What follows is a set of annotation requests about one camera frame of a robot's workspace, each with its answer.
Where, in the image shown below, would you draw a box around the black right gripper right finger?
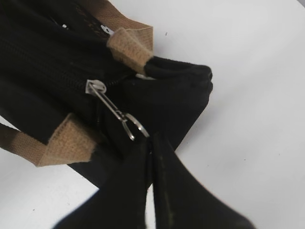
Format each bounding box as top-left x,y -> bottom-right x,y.
151,134 -> 254,229

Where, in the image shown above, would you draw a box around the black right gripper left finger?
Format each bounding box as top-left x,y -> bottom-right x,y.
55,138 -> 152,229

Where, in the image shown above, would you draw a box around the silver zipper pull with ring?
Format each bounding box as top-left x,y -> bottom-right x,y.
85,80 -> 150,141

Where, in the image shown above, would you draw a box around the black tote bag tan handles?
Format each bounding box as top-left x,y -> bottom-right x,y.
0,0 -> 213,187

